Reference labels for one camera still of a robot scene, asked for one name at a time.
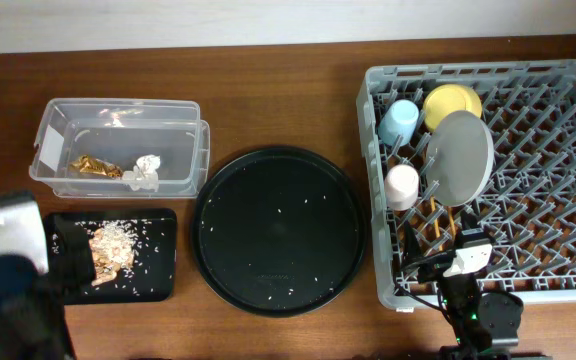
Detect clear plastic waste bin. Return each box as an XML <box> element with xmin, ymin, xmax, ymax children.
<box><xmin>29</xmin><ymin>98</ymin><xmax>210</xmax><ymax>199</ymax></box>

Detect yellow bowl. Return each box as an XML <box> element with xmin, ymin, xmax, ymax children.
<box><xmin>422</xmin><ymin>84</ymin><xmax>483</xmax><ymax>132</ymax></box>

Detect light grey plate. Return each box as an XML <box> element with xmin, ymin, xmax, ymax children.
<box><xmin>425</xmin><ymin>110</ymin><xmax>495</xmax><ymax>207</ymax></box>

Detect wooden chopstick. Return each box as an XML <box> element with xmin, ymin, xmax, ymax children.
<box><xmin>447</xmin><ymin>207</ymin><xmax>457</xmax><ymax>239</ymax></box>
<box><xmin>421</xmin><ymin>149</ymin><xmax>444</xmax><ymax>251</ymax></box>

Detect black rectangular tray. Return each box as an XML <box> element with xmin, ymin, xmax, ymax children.
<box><xmin>43</xmin><ymin>208</ymin><xmax>177</xmax><ymax>305</ymax></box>

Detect grey dishwasher rack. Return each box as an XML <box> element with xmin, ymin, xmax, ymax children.
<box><xmin>356</xmin><ymin>59</ymin><xmax>576</xmax><ymax>311</ymax></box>

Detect food scraps with rice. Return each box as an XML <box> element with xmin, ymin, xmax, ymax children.
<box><xmin>88</xmin><ymin>226</ymin><xmax>134</xmax><ymax>286</ymax></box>

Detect brown snack wrapper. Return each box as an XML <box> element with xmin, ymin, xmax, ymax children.
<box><xmin>70</xmin><ymin>155</ymin><xmax>123</xmax><ymax>179</ymax></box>

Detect round black serving tray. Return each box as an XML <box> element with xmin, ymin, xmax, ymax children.
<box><xmin>190</xmin><ymin>146</ymin><xmax>369</xmax><ymax>318</ymax></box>

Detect white napkin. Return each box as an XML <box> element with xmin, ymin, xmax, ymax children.
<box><xmin>121</xmin><ymin>155</ymin><xmax>161</xmax><ymax>191</ymax></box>

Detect blue cup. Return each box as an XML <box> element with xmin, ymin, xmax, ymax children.
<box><xmin>377</xmin><ymin>99</ymin><xmax>419</xmax><ymax>146</ymax></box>

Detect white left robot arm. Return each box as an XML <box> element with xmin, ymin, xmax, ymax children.
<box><xmin>0</xmin><ymin>217</ymin><xmax>95</xmax><ymax>360</ymax></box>

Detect pink cup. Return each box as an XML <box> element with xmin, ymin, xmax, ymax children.
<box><xmin>384</xmin><ymin>164</ymin><xmax>419</xmax><ymax>211</ymax></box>

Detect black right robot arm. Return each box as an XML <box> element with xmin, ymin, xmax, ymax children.
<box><xmin>401</xmin><ymin>214</ymin><xmax>524</xmax><ymax>360</ymax></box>

